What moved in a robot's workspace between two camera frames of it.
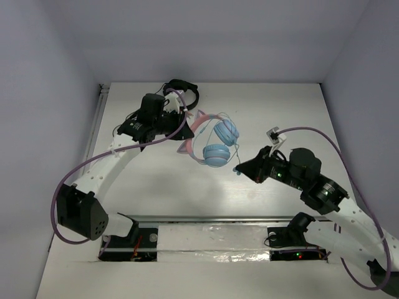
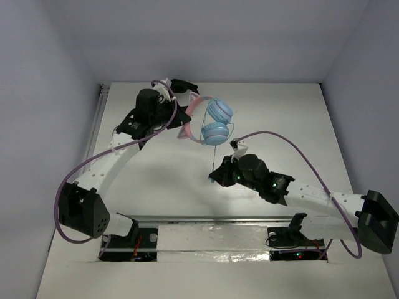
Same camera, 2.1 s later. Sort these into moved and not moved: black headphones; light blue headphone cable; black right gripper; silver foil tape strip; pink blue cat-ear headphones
Moved: pink blue cat-ear headphones; light blue headphone cable; black right gripper
Not moved: silver foil tape strip; black headphones
